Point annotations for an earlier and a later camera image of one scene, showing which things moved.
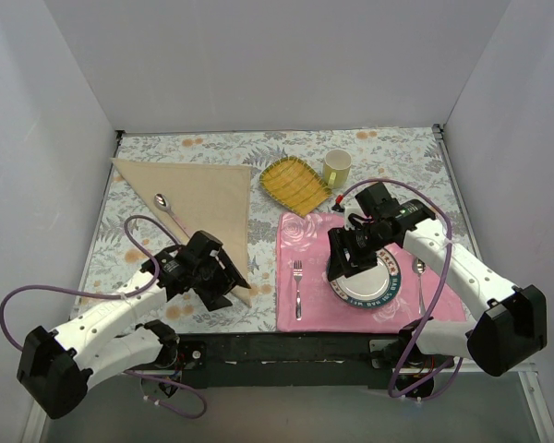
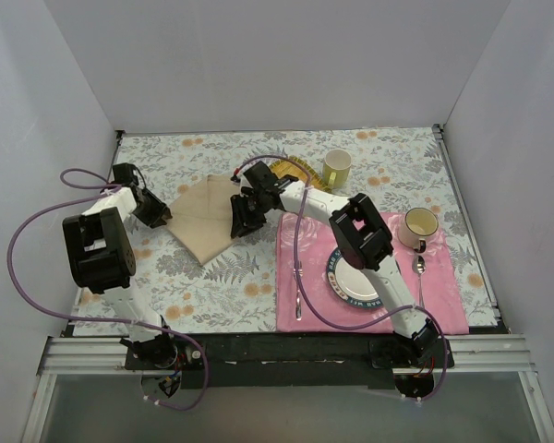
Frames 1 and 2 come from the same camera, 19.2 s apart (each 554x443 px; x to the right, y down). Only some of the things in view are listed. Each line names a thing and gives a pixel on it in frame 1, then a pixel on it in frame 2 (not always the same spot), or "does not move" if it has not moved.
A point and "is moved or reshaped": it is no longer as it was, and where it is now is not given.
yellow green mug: x=336 y=167 does not move
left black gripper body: x=220 y=281 → x=153 y=209
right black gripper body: x=346 y=249 → x=247 y=209
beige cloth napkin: x=207 y=197 is moved or reshaped
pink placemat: x=305 y=303 does not move
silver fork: x=297 y=270 does not move
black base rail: x=286 y=361 does not move
